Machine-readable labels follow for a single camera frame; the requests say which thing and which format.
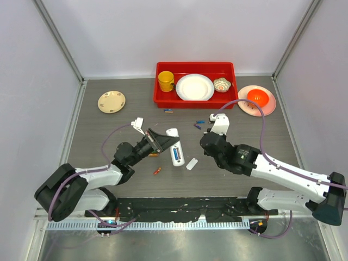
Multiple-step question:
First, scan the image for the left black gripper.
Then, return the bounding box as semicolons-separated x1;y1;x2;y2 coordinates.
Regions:
128;128;179;166

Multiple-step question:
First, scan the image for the white remote control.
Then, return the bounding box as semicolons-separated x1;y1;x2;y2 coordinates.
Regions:
166;128;185;167

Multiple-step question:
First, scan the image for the white battery cover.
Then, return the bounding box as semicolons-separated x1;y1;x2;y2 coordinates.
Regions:
186;158;198;171

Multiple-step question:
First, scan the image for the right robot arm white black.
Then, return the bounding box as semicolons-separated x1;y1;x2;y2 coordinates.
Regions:
200;132;346;226

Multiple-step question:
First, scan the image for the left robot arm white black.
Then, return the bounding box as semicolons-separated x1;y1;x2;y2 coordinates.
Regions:
34;129;180;222

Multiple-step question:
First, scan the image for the red orange battery front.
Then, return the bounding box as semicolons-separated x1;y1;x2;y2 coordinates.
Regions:
153;167;161;175

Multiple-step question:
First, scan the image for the small patterned bowl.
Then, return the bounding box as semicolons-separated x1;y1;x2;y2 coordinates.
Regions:
213;77;232;93

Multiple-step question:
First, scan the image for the white plate in tray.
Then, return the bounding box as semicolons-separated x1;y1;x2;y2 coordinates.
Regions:
176;74;215;101

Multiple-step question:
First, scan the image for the red plastic tray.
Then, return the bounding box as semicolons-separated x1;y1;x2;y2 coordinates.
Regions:
153;61;238;109

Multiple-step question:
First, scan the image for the yellow mug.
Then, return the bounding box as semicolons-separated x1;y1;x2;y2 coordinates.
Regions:
158;71;175;92

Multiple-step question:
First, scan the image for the orange bowl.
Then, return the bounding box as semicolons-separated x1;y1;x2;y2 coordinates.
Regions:
247;89;269;108

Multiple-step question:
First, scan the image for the cream floral plate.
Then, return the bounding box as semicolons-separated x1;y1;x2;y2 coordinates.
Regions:
97;91;126;114

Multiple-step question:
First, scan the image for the pink plate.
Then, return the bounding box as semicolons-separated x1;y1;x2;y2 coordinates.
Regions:
238;85;277;117

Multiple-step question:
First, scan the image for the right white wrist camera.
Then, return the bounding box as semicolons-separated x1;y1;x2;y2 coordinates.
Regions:
207;113;229;135

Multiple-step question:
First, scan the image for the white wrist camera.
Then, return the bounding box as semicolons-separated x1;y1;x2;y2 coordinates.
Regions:
131;117;145;136
207;113;229;135

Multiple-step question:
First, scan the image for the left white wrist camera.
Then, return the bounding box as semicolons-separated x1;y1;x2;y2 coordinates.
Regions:
131;117;145;136

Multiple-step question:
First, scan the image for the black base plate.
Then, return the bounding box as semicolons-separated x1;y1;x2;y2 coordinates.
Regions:
95;197;269;223

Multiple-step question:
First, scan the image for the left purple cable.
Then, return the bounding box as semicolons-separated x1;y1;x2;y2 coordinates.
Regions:
47;123;141;237

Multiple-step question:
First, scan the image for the purple cable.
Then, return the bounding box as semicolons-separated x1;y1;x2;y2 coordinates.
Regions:
47;123;141;237
214;99;348;240

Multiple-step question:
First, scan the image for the slotted cable duct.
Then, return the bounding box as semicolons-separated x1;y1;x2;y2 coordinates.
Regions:
46;219;250;231

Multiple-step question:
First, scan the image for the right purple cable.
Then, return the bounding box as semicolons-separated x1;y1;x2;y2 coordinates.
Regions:
214;99;348;240

